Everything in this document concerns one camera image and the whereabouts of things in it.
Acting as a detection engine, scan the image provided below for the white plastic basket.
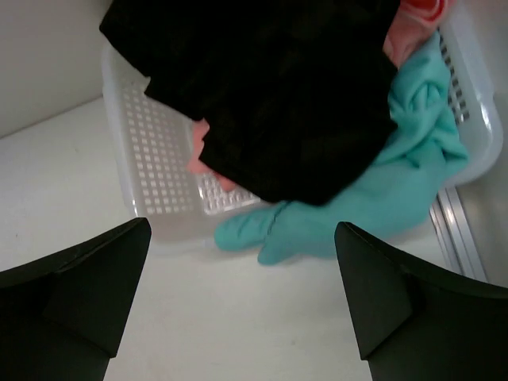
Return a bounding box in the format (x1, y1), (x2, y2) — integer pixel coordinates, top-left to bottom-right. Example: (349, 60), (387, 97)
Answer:
(102, 1), (504, 252)

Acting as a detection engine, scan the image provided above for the aluminium rail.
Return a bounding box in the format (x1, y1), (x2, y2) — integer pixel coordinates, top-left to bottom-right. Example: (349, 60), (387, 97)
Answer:
(430, 187), (488, 283)

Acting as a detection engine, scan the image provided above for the black t shirt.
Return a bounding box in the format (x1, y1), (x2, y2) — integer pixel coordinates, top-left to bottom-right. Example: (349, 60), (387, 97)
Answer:
(99, 1), (399, 206)

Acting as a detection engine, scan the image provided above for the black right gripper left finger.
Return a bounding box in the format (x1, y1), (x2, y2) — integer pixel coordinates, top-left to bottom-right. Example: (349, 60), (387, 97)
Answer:
(1, 217), (152, 380)

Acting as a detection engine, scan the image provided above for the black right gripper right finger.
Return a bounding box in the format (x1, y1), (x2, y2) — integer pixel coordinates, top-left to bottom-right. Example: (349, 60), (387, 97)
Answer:
(335, 222), (507, 380)

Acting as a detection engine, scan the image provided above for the pink t shirt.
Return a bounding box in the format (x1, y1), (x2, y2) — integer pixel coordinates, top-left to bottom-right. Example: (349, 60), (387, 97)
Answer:
(187, 0), (455, 192)

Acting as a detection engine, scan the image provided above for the teal t shirt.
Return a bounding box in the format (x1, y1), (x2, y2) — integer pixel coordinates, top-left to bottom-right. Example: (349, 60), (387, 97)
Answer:
(214, 33), (468, 265)

